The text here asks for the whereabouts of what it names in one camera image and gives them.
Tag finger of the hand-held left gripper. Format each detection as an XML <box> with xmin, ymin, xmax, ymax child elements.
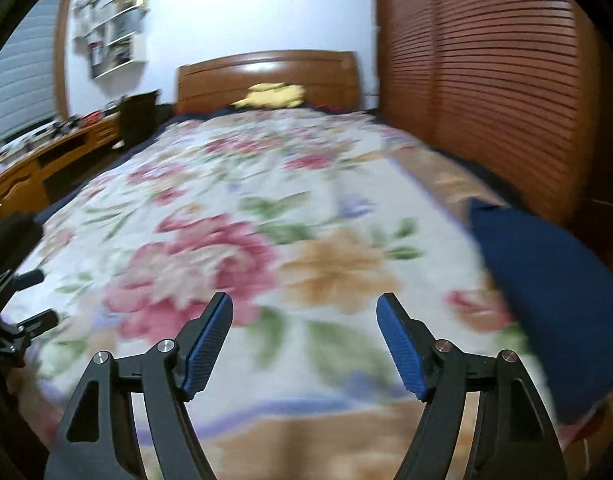
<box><xmin>16</xmin><ymin>309</ymin><xmax>60</xmax><ymax>338</ymax></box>
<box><xmin>4</xmin><ymin>269</ymin><xmax>45</xmax><ymax>292</ymax></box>

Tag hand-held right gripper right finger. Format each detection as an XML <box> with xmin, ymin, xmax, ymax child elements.
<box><xmin>376</xmin><ymin>292</ymin><xmax>569</xmax><ymax>480</ymax></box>

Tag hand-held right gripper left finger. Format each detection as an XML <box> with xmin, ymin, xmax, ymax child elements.
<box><xmin>44</xmin><ymin>291</ymin><xmax>234</xmax><ymax>480</ymax></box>

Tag navy blue blazer jacket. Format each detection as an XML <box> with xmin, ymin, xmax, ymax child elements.
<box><xmin>469</xmin><ymin>199</ymin><xmax>613</xmax><ymax>423</ymax></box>

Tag folded black clothes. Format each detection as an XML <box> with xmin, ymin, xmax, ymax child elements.
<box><xmin>0</xmin><ymin>215</ymin><xmax>44</xmax><ymax>281</ymax></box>

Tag wooden desk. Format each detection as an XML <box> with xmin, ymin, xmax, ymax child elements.
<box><xmin>0</xmin><ymin>114</ymin><xmax>123</xmax><ymax>222</ymax></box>

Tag floral blanket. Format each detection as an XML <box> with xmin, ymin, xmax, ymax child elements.
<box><xmin>1</xmin><ymin>109</ymin><xmax>562</xmax><ymax>480</ymax></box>

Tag dark brown chair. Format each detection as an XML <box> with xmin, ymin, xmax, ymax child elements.
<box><xmin>119</xmin><ymin>91</ymin><xmax>160</xmax><ymax>150</ymax></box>

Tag window with grey blind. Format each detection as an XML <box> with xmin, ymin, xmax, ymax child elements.
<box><xmin>0</xmin><ymin>0</ymin><xmax>74</xmax><ymax>151</ymax></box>

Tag yellow plush toy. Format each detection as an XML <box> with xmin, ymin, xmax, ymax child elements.
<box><xmin>231</xmin><ymin>82</ymin><xmax>307</xmax><ymax>109</ymax></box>

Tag wooden louvered wardrobe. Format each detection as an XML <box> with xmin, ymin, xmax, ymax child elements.
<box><xmin>375</xmin><ymin>0</ymin><xmax>603</xmax><ymax>226</ymax></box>

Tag wooden bed headboard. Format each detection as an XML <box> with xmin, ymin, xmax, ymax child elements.
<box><xmin>175</xmin><ymin>50</ymin><xmax>362</xmax><ymax>113</ymax></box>

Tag white wall shelf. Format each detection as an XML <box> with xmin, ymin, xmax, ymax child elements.
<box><xmin>74</xmin><ymin>0</ymin><xmax>150</xmax><ymax>80</ymax></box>

